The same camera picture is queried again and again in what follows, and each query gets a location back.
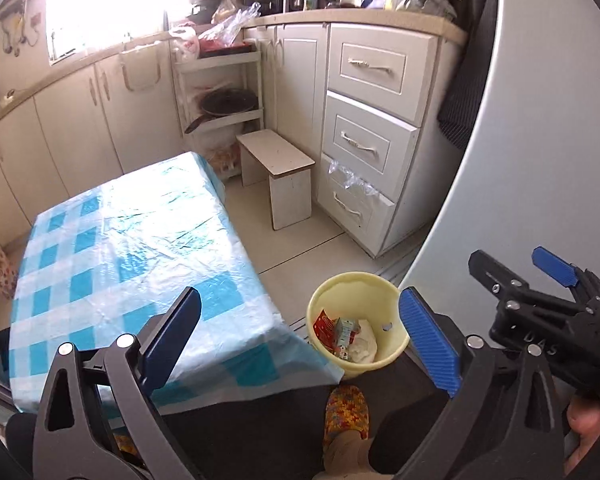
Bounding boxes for white paper napkin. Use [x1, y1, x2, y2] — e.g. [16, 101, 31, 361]
[347, 320, 378, 364]

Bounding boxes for yellow plastic trash bucket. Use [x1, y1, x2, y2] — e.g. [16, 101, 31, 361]
[306, 272, 410, 379]

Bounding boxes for grey milk carton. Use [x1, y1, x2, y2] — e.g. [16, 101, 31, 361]
[332, 318, 361, 361]

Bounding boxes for red snack wrapper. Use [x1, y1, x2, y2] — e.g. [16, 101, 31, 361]
[312, 310, 335, 351]

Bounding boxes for white lower kitchen cabinets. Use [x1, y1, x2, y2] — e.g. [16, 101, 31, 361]
[0, 22, 332, 246]

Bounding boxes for person's right hand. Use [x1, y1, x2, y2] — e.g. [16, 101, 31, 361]
[565, 396, 600, 474]

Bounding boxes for white refrigerator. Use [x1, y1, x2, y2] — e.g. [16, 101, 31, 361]
[405, 0, 600, 330]

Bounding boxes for blue checkered tablecloth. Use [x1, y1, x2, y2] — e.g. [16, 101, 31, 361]
[8, 153, 343, 414]

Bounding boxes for colourful slipper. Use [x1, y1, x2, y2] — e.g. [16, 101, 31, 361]
[323, 385, 370, 451]

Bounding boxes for black hanging towel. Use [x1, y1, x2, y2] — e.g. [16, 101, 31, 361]
[437, 0, 498, 151]

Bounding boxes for clear plastic bag on drawer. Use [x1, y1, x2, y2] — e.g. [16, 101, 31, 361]
[328, 159, 379, 196]

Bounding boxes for white drawer cabinet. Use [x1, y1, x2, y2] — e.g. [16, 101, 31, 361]
[317, 24, 462, 258]

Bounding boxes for small white wooden stool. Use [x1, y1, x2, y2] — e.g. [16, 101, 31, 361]
[237, 129, 315, 231]

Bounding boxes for black frying pan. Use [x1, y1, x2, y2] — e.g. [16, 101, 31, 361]
[184, 88, 259, 134]

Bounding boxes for white shelf rack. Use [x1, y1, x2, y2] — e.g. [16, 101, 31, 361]
[171, 42, 264, 180]

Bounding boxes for clear plastic bag on counter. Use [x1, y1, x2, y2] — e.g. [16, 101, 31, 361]
[198, 2, 261, 52]

